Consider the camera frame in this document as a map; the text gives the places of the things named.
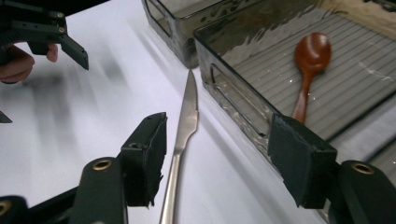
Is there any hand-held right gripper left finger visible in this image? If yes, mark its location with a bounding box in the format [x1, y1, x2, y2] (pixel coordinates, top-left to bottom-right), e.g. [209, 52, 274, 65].
[119, 111, 168, 208]

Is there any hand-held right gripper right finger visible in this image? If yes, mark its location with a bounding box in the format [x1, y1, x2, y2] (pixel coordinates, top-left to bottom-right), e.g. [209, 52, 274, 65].
[267, 112, 339, 210]

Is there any steel table knife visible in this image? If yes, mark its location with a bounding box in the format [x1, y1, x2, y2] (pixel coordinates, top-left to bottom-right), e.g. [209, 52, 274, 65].
[158, 68, 201, 224]

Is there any clear smoky plastic bin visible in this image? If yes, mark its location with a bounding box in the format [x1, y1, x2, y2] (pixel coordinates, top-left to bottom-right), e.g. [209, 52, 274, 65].
[141, 0, 263, 70]
[192, 0, 396, 176]

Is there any brown wooden spoon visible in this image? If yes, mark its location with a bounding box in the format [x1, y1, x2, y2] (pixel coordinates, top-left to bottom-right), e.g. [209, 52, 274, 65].
[291, 31, 332, 125]

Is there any white table cover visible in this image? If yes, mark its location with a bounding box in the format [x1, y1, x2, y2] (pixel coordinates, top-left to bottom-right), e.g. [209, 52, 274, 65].
[0, 0, 396, 224]

